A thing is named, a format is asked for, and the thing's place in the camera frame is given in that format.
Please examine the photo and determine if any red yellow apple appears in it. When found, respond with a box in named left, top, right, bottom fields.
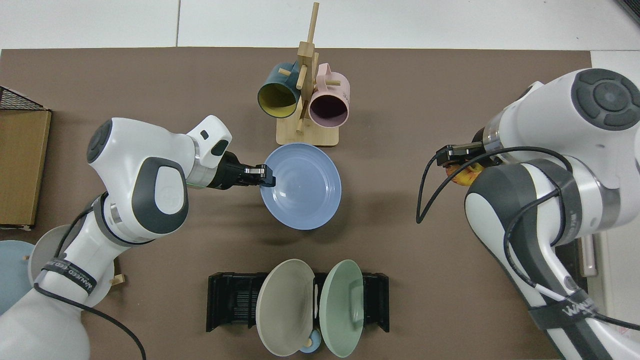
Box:
left=445, top=161, right=485, bottom=187

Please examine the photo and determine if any black dish rack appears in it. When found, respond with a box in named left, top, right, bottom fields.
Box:
left=206, top=272, right=390, bottom=333

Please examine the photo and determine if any beige plate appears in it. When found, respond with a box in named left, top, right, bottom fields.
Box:
left=255, top=258, right=316, bottom=357

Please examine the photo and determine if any pale green plate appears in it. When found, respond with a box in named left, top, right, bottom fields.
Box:
left=320, top=259, right=365, bottom=358

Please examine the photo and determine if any grey plate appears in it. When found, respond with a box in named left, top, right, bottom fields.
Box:
left=27, top=224, right=117, bottom=307

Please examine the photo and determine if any light blue plate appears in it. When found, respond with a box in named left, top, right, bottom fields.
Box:
left=0, top=240, right=36, bottom=316

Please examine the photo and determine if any wooden cup stand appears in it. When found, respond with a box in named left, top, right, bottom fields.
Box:
left=276, top=1, right=341, bottom=148

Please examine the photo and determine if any dark blue cup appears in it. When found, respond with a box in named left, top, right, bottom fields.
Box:
left=257, top=62, right=303, bottom=119

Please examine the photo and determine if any pink cup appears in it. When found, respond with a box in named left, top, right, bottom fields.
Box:
left=308, top=63, right=351, bottom=128

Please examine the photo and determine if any brown table cloth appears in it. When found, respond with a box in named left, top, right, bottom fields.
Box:
left=0, top=47, right=593, bottom=360

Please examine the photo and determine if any pale toaster oven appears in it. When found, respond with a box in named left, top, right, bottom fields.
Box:
left=565, top=227, right=640, bottom=326

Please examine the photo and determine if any small blue round thing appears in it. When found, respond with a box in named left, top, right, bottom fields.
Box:
left=300, top=330, right=323, bottom=355

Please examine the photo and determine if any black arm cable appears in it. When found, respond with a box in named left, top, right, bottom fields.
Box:
left=32, top=205, right=147, bottom=360
left=416, top=146, right=640, bottom=332

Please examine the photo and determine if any wire basket with wooden floor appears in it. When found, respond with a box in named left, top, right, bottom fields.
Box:
left=0, top=86, right=52, bottom=231

